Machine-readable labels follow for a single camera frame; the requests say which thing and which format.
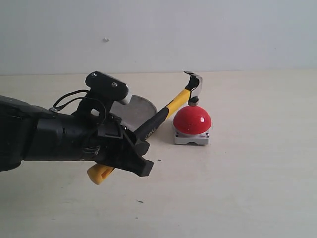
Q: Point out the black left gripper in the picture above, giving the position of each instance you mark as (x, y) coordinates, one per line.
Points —
(92, 133)

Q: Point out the yellow black claw hammer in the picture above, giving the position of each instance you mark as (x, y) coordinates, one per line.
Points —
(190, 95)

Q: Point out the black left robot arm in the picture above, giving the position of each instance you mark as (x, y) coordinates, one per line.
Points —
(33, 133)

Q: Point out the red dome push button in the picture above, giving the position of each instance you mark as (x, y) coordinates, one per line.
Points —
(192, 125)

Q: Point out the round stainless steel plate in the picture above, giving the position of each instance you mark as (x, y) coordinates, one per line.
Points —
(135, 113)

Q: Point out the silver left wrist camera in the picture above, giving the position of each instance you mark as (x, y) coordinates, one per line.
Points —
(109, 87)

